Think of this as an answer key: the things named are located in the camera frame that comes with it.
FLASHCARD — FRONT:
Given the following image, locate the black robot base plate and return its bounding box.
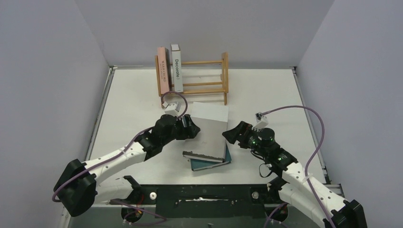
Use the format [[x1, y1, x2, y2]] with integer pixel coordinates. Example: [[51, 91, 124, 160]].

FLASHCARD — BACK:
[[110, 184, 281, 227]]

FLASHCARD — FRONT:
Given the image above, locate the pink Warm Chord book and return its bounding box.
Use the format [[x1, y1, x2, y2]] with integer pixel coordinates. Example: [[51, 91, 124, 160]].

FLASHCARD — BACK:
[[157, 47, 171, 94]]

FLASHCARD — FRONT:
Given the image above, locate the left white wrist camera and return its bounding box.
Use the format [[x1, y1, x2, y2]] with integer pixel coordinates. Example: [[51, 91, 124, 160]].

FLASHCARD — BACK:
[[162, 102, 181, 117]]

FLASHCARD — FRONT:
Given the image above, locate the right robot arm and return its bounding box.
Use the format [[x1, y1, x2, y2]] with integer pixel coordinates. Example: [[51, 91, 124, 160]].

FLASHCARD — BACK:
[[222, 121, 367, 228]]

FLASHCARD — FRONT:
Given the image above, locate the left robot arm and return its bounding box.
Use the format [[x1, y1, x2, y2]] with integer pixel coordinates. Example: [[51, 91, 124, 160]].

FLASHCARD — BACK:
[[51, 114, 201, 217]]

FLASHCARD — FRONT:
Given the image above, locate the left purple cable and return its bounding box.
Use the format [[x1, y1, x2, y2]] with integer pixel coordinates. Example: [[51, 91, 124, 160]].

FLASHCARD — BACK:
[[52, 91, 188, 203]]

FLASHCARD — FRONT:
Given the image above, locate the grey white book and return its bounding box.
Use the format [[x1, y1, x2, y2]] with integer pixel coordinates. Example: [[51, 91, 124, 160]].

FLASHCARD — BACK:
[[182, 102, 229, 162]]

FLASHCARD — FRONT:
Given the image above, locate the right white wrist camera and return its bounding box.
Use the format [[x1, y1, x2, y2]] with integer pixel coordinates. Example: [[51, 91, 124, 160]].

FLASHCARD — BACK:
[[253, 113, 269, 130]]

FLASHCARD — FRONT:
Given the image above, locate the brown Decorate Furniture book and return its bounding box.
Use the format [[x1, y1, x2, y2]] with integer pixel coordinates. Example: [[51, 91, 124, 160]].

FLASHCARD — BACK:
[[171, 44, 184, 93]]

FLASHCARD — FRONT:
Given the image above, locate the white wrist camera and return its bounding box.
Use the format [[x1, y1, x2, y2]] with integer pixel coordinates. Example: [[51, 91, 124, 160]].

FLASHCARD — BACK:
[[253, 113, 269, 130], [162, 102, 181, 117]]

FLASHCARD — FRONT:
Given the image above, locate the teal Humor book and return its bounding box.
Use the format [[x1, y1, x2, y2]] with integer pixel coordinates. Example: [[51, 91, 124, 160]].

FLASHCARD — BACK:
[[190, 146, 232, 171]]

